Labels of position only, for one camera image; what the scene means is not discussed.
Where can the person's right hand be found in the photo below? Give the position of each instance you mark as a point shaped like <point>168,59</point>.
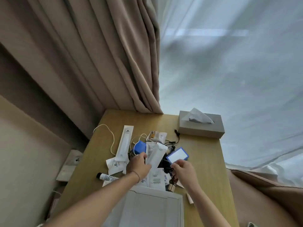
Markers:
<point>185,173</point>

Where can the person's left hand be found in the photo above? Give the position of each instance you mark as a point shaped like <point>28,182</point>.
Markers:
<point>138,166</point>

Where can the blue power bank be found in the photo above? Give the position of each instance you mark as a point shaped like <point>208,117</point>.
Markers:
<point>140,147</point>

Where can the blue and white small box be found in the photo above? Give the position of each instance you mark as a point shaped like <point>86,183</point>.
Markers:
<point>177,155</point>

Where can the long white paper sachet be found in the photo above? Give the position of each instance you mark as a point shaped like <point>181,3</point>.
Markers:
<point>156,180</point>
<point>124,144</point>
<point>156,156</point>

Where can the white square sachet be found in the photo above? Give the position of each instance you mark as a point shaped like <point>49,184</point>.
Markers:
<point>150,148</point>

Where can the black power adapter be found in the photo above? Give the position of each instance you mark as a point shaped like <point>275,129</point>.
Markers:
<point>163,164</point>

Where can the white tube black cap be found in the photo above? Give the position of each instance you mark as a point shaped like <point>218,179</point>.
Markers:
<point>106,177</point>

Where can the clear packet orange print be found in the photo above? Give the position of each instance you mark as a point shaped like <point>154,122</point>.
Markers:
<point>159,137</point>

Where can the white cardboard box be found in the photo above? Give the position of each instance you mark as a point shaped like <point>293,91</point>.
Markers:
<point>146,208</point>

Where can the person's left forearm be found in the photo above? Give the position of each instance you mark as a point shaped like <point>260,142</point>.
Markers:
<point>94,205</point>

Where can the person's right forearm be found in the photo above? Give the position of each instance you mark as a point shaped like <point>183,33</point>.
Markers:
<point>208,210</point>

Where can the wooden table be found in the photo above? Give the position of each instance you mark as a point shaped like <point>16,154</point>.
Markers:
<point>203,158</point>

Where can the grey tissue box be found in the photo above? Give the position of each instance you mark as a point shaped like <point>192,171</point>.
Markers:
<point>201,131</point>

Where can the white tissue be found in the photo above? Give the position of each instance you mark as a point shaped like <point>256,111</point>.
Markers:
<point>198,116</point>

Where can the brown leather chair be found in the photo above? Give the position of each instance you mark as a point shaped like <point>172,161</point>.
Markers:
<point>272,205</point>

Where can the white sheer curtain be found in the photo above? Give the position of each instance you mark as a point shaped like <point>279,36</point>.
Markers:
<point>236,68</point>

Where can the beige curtain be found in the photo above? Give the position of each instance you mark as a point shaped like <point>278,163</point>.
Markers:
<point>94,44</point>

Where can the wall socket panel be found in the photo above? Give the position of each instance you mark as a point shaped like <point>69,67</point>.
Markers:
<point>68,167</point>

